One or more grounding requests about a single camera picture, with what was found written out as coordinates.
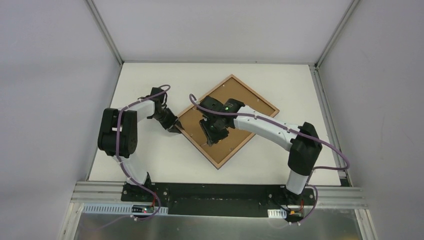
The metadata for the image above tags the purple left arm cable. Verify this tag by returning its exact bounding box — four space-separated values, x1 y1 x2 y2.
114 84 172 222

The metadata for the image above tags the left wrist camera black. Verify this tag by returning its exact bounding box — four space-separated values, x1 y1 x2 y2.
149 87 167 104

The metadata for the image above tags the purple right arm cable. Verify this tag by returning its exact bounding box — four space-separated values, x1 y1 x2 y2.
189 93 351 226

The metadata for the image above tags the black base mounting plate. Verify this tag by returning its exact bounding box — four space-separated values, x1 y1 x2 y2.
120 182 316 218

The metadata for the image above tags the aluminium front rail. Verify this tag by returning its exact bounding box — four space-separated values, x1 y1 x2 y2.
70 181 369 210

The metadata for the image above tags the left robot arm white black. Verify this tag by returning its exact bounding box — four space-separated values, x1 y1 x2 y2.
97 84 183 203

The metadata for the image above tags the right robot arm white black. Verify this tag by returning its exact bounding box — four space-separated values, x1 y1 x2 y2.
195 96 323 205

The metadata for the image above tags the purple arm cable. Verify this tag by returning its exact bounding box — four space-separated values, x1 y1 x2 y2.
189 93 351 226
114 84 172 222

